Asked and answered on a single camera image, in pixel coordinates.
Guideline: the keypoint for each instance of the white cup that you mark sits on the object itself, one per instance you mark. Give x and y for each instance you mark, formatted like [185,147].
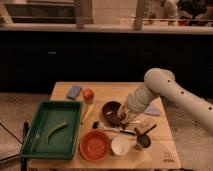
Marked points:
[120,145]

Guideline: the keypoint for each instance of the silver spoon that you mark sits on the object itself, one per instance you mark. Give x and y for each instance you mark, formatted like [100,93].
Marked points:
[137,122]

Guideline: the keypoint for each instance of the metal measuring cup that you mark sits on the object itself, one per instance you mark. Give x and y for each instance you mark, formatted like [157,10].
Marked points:
[143,141]

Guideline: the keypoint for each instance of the green chili pepper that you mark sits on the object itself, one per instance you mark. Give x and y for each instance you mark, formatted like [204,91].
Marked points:
[53,130]

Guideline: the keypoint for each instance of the dark brown bowl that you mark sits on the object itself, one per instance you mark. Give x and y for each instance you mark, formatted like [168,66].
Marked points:
[109,112]

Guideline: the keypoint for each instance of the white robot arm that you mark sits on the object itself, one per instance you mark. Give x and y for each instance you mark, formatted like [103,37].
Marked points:
[161,83]

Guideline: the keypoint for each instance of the light blue cloth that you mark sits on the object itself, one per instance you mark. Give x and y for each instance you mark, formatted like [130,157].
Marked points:
[152,110]

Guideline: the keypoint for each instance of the green plastic tray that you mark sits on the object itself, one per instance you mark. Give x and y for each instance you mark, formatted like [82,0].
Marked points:
[63,142]

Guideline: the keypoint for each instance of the blue sponge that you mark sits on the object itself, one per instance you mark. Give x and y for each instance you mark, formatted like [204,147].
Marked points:
[74,92]

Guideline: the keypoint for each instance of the black handled knife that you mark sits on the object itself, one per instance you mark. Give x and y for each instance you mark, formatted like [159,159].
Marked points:
[106,128]

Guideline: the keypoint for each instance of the yellow banana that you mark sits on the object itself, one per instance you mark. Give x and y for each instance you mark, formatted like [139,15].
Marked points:
[87,114]

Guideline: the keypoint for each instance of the red tomato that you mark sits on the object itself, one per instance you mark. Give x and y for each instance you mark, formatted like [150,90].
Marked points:
[88,94]

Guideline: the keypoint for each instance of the red bowl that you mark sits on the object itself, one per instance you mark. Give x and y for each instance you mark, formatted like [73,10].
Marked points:
[94,145]

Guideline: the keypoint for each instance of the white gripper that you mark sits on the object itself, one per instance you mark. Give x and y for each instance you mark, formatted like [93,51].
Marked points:
[123,109]

